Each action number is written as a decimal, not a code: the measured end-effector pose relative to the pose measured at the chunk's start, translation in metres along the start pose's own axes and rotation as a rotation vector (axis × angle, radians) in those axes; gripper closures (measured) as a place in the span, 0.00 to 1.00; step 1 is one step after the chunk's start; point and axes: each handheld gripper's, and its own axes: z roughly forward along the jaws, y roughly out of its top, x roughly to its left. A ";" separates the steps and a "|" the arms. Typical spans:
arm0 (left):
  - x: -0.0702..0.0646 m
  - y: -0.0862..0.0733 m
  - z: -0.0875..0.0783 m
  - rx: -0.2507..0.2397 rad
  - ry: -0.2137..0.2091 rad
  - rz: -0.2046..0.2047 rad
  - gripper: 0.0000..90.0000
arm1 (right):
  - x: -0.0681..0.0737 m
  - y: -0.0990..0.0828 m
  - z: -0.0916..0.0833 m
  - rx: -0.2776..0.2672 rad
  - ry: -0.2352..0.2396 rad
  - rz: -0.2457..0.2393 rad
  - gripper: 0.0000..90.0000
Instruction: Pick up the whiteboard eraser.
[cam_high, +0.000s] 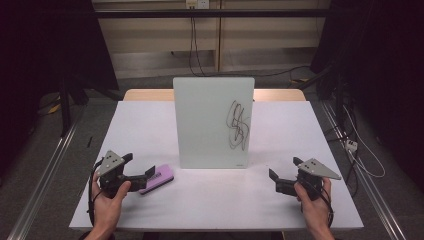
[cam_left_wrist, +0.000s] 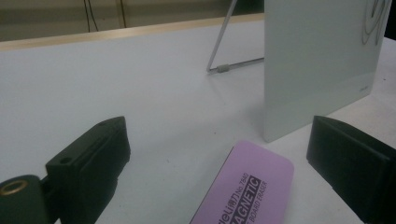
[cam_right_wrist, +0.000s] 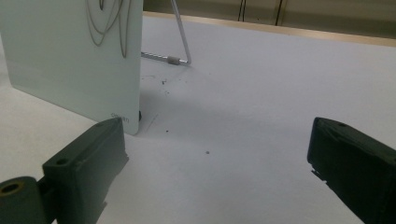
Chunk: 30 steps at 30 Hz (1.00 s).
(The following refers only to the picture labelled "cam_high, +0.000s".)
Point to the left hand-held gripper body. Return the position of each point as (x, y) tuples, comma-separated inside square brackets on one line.
[(111, 175)]

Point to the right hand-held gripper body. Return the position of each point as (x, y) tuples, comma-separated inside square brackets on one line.
[(311, 173)]

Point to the purple whiteboard eraser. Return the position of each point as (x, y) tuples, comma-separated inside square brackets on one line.
[(161, 176)]

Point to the small whiteboard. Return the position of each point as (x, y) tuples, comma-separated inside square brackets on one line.
[(203, 123)]

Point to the person's left hand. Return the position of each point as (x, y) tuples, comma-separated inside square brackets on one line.
[(106, 210)]

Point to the person's right hand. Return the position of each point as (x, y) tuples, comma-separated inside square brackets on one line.
[(316, 211)]

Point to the white power strip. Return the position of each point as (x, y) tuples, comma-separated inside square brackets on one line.
[(351, 145)]

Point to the white-topped wooden table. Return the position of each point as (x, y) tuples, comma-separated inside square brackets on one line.
[(146, 95)]

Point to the black metal stand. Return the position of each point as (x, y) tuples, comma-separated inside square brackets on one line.
[(65, 110)]

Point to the black curtain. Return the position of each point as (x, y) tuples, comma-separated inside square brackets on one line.
[(46, 50), (383, 66)]

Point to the black horizontal bar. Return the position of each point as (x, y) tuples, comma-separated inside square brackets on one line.
[(233, 13)]

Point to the aluminium floor rail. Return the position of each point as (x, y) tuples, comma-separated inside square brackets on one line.
[(43, 180), (366, 186)]

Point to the wooden vertical post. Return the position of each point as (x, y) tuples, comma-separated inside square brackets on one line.
[(219, 36)]

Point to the white wall socket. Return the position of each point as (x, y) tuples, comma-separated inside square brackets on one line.
[(197, 3)]

